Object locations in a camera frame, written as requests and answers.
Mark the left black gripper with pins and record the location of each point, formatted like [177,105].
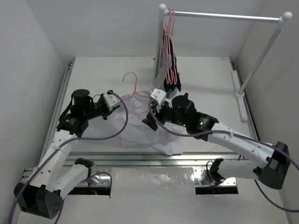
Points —
[105,110]

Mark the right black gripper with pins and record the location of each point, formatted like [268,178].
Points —
[159,110]

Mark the white shirt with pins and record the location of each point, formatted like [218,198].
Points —
[136,135]

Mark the pink wire hanger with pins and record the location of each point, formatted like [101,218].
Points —
[134,93]

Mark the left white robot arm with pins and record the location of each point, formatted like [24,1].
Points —
[43,193]

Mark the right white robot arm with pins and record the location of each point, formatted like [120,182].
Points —
[210,129]

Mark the dark blue hanging garment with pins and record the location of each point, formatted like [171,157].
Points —
[178,86]

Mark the grey hanging garment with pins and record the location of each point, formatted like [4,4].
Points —
[160,80]

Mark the pink hangers on rack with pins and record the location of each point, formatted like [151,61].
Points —
[168,50]

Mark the white clothes rack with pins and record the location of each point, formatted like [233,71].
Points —
[239,94]

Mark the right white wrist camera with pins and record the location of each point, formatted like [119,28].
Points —
[158,96]

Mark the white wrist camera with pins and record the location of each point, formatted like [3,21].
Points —
[111,101]
[158,96]

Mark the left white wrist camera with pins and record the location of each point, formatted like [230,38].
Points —
[111,101]

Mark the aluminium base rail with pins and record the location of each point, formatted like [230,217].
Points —
[149,161]

